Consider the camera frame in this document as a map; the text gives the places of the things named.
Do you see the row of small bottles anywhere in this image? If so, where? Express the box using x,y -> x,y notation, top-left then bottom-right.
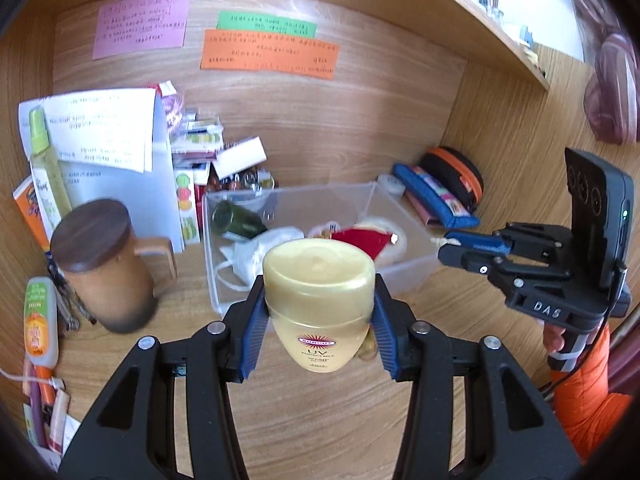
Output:
207,167 -> 277,194

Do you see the person's right forearm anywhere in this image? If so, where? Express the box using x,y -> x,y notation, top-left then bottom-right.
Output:
550,325 -> 633,463

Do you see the black orange round case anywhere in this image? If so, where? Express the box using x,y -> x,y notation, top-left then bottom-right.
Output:
419,146 -> 485,213

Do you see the white paper sheet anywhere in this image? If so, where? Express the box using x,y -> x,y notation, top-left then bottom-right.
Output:
19,87 -> 157,174

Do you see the clear plastic bin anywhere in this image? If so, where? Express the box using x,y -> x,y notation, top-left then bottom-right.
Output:
201,181 -> 443,317

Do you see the wooden shelf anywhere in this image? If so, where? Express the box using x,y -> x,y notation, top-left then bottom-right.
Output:
390,0 -> 551,93

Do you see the orange packet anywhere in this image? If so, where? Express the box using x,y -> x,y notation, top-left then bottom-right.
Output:
12,175 -> 53,252

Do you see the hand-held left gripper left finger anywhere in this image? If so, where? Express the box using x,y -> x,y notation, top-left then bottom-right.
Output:
57,274 -> 269,480

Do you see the pink red packet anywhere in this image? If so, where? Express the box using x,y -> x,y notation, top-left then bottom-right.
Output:
155,81 -> 187,133

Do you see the green spray bottle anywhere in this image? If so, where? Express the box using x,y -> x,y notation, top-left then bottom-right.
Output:
29,106 -> 73,231

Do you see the white box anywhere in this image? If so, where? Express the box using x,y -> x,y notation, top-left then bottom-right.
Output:
212,136 -> 267,181

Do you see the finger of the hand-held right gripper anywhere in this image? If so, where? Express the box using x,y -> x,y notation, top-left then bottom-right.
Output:
444,222 -> 576,263
437,244 -> 575,292

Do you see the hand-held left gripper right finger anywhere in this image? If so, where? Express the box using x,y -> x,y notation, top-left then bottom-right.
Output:
369,272 -> 583,480

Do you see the brown mug with lid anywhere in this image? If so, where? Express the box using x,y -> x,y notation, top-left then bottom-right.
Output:
50,199 -> 178,335

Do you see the striped maroon cushion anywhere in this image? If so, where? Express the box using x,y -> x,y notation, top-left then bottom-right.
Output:
582,32 -> 640,147

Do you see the gold sunscreen bottle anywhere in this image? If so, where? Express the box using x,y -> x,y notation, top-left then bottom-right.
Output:
262,239 -> 377,373

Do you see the pink notebook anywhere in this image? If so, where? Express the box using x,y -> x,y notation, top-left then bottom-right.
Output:
407,192 -> 447,227

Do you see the blue zip pouch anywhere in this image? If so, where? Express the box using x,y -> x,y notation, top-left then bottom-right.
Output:
391,162 -> 481,231

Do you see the orange green tube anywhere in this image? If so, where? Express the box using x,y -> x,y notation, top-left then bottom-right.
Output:
23,276 -> 60,368

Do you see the stack of small packets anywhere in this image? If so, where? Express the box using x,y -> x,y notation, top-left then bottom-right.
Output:
170,105 -> 226,171

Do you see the dark green bottle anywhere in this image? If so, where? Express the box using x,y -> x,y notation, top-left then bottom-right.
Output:
211,200 -> 268,241

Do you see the wooden desktop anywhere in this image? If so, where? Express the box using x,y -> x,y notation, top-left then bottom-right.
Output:
0,180 -> 608,480

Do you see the red and white cloth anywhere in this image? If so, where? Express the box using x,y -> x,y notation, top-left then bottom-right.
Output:
350,216 -> 408,261

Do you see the white cable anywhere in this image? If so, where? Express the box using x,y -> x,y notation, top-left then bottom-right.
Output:
0,364 -> 66,392

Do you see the fruit sticker card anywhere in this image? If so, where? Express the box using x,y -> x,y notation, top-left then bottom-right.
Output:
172,170 -> 197,247

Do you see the pink sticky note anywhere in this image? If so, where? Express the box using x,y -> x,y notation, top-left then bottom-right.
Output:
92,0 -> 193,60

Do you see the person's right hand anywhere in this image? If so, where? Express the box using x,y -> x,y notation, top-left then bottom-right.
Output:
542,322 -> 568,359

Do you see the orange sticky note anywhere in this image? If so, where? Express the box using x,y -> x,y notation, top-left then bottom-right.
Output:
200,29 -> 341,80

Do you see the white folder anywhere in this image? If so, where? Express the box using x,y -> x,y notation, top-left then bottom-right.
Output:
60,95 -> 186,253

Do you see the green sticky note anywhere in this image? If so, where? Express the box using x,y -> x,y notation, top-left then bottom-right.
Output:
216,11 -> 319,39

